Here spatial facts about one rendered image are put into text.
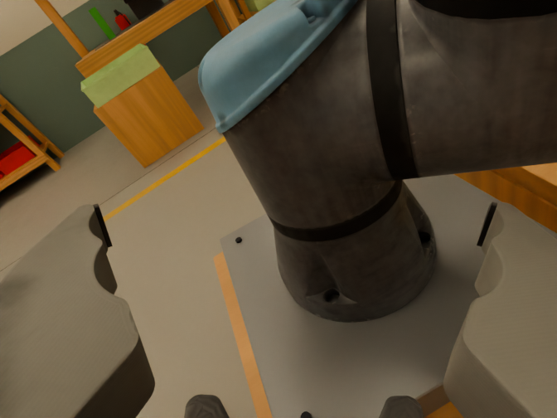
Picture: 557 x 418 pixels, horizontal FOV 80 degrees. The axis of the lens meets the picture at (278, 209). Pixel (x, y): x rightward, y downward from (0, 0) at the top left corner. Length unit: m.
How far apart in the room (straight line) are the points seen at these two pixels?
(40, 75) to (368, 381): 5.27
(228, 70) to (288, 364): 0.23
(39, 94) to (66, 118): 0.39
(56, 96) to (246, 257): 5.09
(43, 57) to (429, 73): 5.23
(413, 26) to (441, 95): 0.03
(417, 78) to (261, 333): 0.25
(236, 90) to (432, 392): 0.23
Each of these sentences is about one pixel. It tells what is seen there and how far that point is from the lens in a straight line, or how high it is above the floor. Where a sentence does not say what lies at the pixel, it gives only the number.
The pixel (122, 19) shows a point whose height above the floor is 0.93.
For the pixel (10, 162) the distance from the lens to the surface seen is 5.18.
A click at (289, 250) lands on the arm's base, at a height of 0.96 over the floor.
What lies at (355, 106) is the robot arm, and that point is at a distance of 0.18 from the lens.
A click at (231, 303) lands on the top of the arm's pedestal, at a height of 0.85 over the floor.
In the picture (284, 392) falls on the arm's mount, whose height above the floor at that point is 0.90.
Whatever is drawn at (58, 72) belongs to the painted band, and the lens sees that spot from 5.34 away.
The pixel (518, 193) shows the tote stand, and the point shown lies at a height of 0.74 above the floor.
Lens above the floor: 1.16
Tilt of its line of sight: 39 degrees down
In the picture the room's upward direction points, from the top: 32 degrees counter-clockwise
